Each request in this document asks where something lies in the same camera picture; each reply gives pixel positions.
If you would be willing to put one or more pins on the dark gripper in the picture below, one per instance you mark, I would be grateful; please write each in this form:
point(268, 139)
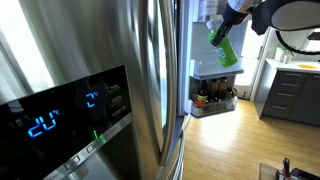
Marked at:
point(236, 13)

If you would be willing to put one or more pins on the green plastic drink bottle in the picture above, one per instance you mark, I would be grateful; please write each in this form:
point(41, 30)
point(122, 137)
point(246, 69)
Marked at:
point(226, 51)

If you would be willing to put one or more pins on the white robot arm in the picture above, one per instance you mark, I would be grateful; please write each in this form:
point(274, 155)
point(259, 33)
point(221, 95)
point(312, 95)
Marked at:
point(293, 15)

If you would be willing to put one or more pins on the open fridge door white liner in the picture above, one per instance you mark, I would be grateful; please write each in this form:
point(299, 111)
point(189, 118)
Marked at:
point(200, 50)

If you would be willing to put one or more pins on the frosted deep fridge door bin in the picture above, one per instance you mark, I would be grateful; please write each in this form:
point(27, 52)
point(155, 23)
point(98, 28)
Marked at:
point(216, 70)

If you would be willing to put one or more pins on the dark glass bottle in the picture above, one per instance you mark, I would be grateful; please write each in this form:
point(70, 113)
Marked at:
point(223, 88)

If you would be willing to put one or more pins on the dark bottle with yellow label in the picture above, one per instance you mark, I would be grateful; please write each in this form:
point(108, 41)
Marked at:
point(202, 93)

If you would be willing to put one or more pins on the red capped sauce bottle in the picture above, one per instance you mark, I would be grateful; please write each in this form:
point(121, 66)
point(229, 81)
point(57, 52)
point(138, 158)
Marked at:
point(198, 103)

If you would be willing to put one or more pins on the clear shallow fridge door bin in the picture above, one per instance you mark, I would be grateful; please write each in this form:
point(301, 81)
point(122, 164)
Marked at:
point(215, 108)

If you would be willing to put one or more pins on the stainless fridge drawer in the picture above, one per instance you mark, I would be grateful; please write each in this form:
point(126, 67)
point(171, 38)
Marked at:
point(178, 156)

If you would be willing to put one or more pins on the stainless fridge door with dispenser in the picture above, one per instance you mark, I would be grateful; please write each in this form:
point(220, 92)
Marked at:
point(83, 40)

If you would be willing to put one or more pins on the black fridge display panel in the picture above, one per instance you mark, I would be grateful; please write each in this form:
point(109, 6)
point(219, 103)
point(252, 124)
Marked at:
point(66, 126)

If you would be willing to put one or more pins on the small white container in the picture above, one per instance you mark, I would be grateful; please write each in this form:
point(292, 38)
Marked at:
point(288, 59)

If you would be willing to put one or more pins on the white kitchen countertop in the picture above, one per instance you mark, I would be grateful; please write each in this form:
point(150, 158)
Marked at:
point(293, 67)

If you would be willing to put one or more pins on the yellow flat object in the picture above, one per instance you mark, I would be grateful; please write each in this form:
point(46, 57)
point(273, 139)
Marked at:
point(307, 66)

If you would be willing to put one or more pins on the grey kitchen drawer cabinet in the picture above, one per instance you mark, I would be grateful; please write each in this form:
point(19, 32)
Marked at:
point(293, 96)

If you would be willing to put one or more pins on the red black clamp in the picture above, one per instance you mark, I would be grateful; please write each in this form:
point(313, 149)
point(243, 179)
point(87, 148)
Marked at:
point(286, 166)

